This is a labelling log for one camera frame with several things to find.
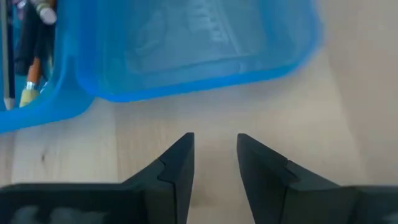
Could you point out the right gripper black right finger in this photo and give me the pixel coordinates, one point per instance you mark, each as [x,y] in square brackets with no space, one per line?
[267,186]

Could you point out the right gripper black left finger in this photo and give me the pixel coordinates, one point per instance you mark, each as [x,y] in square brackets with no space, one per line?
[174,186]

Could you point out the blue plastic supply box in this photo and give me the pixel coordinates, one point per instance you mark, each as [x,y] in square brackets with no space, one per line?
[186,62]

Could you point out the thin black pencil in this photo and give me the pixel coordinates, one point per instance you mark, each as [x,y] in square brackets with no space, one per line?
[11,62]

